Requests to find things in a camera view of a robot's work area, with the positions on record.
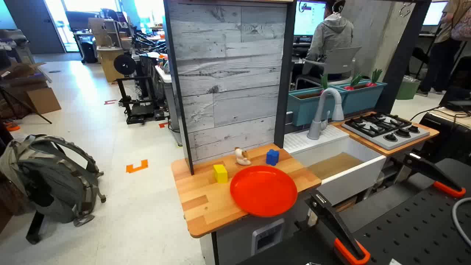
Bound blue toy block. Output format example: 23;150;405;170
266;148;282;166

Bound small beige toy figure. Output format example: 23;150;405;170
233;145;254;167

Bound yellow toy block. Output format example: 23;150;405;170
213;161;230;185

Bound orange round plate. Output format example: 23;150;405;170
229;163;299;219

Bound teal planter box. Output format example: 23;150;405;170
286;86;348;129
341;79;389;117

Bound gray toy faucet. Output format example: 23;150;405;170
307;86;347;141

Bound black 3D printer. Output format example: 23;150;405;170
114;49;167;124

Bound gray toy kitchen cabinet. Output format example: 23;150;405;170
198;185;316;265

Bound white toy sink basin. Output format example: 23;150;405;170
283;123;388;207

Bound gray mesh office chair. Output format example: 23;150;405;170
295;45;363;91

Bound seated person gray hoodie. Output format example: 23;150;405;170
307;0;357;76

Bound computer monitor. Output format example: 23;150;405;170
294;0;329;36

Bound beige wooden cabinet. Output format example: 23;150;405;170
96;45;127;83

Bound gray toy stove top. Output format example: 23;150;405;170
342;110;430;151

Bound green waste bin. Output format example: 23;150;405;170
397;74;423;101

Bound gray backpack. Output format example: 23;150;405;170
0;132;108;244

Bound brown cardboard box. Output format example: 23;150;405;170
27;86;64;114

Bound black perforated board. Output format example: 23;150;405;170
352;185;471;265

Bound standing person dark trousers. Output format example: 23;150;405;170
422;0;471;95

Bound gray wood-look wall panel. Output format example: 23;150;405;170
168;1;289;166

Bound black panel edge post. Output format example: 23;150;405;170
163;0;195;175

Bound black vertical post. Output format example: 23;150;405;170
273;0;298;148

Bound orange floor marker bracket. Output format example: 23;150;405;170
126;157;151;175

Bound black clamp orange handle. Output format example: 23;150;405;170
305;189;373;265
392;151;469;200

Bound black slanted frame post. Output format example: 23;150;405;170
377;0;433;114

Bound gray cable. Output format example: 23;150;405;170
451;195;471;247

